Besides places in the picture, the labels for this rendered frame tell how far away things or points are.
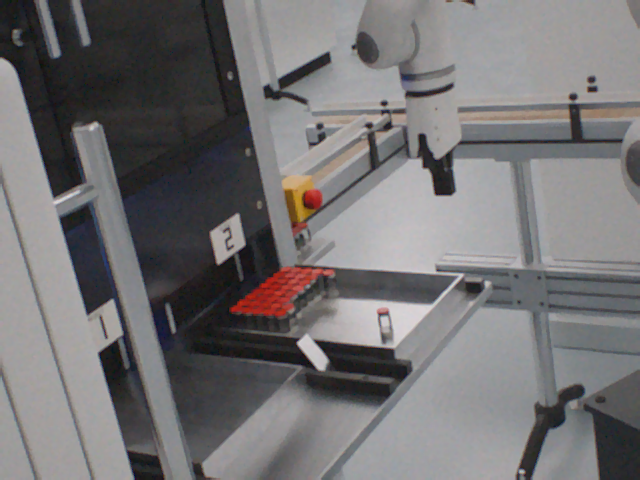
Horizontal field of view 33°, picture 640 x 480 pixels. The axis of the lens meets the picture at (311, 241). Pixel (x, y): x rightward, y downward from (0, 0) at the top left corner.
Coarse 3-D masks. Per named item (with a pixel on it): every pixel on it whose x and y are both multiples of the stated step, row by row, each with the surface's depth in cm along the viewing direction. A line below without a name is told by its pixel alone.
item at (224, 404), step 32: (128, 384) 173; (192, 384) 169; (224, 384) 167; (256, 384) 165; (288, 384) 157; (128, 416) 163; (192, 416) 159; (224, 416) 158; (256, 416) 150; (128, 448) 148; (192, 448) 151; (224, 448) 144
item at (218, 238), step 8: (224, 224) 185; (232, 224) 187; (240, 224) 189; (216, 232) 184; (232, 232) 187; (240, 232) 189; (216, 240) 184; (224, 240) 186; (232, 240) 187; (240, 240) 189; (216, 248) 184; (224, 248) 186; (232, 248) 188; (216, 256) 184; (224, 256) 186
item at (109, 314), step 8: (112, 304) 162; (96, 312) 160; (104, 312) 161; (112, 312) 163; (88, 320) 158; (96, 320) 160; (104, 320) 161; (112, 320) 163; (96, 328) 160; (112, 328) 163; (120, 328) 164; (96, 336) 160; (104, 336) 161; (112, 336) 163; (96, 344) 160; (104, 344) 161
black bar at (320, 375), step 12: (312, 372) 161; (324, 372) 160; (336, 372) 160; (312, 384) 161; (324, 384) 160; (336, 384) 159; (348, 384) 158; (360, 384) 156; (372, 384) 155; (384, 384) 154
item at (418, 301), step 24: (312, 264) 196; (360, 288) 191; (384, 288) 189; (408, 288) 187; (432, 288) 184; (456, 288) 178; (312, 312) 185; (336, 312) 183; (360, 312) 182; (408, 312) 178; (432, 312) 171; (216, 336) 179; (240, 336) 176; (264, 336) 173; (288, 336) 171; (312, 336) 177; (336, 336) 175; (360, 336) 173; (408, 336) 164
